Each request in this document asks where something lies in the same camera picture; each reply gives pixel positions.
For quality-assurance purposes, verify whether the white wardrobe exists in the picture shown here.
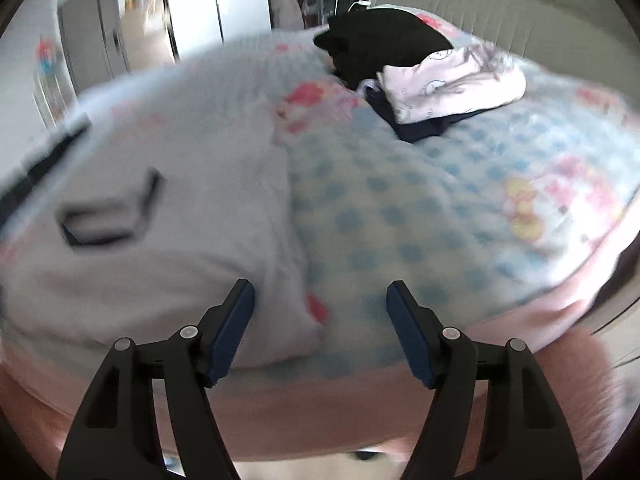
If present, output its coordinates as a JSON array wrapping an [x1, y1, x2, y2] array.
[[162, 0, 273, 48]]

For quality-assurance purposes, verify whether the black folded garment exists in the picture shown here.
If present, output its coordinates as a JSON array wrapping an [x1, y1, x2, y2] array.
[[314, 5, 453, 88]]

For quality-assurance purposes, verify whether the blue checked printed blanket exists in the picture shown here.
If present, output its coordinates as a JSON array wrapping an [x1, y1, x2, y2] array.
[[0, 5, 640, 461]]

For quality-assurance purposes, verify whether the white shirt with black trim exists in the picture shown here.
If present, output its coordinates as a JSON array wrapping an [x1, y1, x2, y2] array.
[[0, 60, 326, 371]]

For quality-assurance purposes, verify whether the red and blue plush toy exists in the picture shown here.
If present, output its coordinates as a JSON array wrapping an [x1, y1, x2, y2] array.
[[35, 37, 58, 76]]

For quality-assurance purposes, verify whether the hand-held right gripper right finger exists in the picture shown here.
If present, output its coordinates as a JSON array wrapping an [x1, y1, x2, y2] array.
[[386, 281, 583, 480]]

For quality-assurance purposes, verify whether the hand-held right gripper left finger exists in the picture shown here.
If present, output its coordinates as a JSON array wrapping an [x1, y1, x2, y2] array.
[[56, 279, 256, 480]]

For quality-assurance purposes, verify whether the grey door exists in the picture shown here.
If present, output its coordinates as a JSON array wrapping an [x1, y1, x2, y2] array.
[[57, 0, 133, 91]]

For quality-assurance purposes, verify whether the pink printed folded garment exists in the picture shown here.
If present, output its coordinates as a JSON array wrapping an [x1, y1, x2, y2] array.
[[376, 45, 527, 126]]

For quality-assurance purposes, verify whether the grey padded headboard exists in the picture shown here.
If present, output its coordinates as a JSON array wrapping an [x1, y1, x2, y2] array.
[[372, 0, 640, 106]]

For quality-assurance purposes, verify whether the white shelf rack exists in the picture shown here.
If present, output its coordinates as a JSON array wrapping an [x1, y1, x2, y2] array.
[[32, 70, 71, 131]]

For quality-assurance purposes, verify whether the navy folded garment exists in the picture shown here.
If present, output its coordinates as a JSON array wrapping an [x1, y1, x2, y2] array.
[[357, 85, 481, 143]]

